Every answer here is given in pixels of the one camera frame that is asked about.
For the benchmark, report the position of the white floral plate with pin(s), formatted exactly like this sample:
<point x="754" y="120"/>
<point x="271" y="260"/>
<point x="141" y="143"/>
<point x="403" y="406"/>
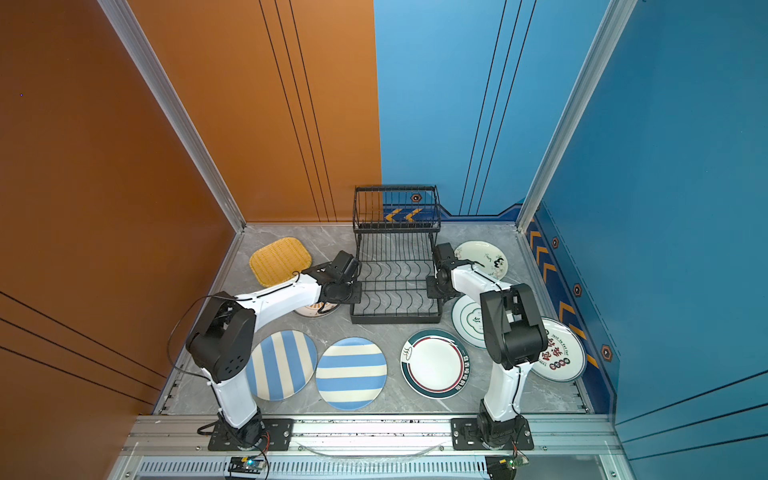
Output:
<point x="490" y="259"/>

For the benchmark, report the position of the white plate red characters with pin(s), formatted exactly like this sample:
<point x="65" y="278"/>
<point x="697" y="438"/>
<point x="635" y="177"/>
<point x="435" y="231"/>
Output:
<point x="564" y="360"/>

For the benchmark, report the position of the right circuit board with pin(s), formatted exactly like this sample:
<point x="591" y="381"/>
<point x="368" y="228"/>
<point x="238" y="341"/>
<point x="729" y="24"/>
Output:
<point x="505" y="467"/>

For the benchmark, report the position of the orange sunburst round plate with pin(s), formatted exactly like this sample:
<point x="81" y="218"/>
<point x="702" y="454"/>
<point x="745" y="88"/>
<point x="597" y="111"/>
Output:
<point x="316" y="310"/>

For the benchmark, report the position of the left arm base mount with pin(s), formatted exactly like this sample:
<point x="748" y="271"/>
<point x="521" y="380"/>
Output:
<point x="259" y="434"/>

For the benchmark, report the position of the left circuit board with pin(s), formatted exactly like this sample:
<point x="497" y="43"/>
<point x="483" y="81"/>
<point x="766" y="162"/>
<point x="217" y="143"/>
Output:
<point x="248" y="467"/>

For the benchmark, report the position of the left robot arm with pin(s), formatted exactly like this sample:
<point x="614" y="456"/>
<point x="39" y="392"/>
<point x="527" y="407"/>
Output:
<point x="220" y="342"/>

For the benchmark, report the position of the green red rimmed plate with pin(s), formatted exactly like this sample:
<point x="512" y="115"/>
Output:
<point x="435" y="364"/>

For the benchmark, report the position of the yellow woven square plate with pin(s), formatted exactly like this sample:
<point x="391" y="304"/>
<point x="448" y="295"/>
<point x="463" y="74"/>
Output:
<point x="279" y="261"/>

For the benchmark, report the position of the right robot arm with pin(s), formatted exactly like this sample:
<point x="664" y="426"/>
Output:
<point x="513" y="330"/>

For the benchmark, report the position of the aluminium front rail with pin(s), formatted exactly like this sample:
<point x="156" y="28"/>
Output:
<point x="380" y="435"/>

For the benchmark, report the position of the circuit board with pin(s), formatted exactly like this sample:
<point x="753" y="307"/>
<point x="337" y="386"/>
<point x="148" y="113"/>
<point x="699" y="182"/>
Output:
<point x="505" y="467"/>
<point x="248" y="467"/>

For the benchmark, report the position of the blue striped plate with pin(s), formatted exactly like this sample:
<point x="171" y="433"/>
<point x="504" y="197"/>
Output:
<point x="281" y="365"/>
<point x="351" y="374"/>

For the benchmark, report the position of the black wire dish rack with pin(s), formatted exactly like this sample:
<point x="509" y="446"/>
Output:
<point x="395" y="228"/>

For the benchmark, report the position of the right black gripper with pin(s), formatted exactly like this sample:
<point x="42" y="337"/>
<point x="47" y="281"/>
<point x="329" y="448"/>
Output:
<point x="430" y="291"/>

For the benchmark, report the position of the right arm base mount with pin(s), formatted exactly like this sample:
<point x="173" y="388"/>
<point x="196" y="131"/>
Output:
<point x="479" y="433"/>

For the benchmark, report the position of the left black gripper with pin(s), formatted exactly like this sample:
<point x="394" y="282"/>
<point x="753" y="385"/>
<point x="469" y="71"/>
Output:
<point x="357" y="299"/>

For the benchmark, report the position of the white green emblem plate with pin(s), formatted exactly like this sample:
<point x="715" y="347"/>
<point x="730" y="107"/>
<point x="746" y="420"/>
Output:
<point x="467" y="320"/>

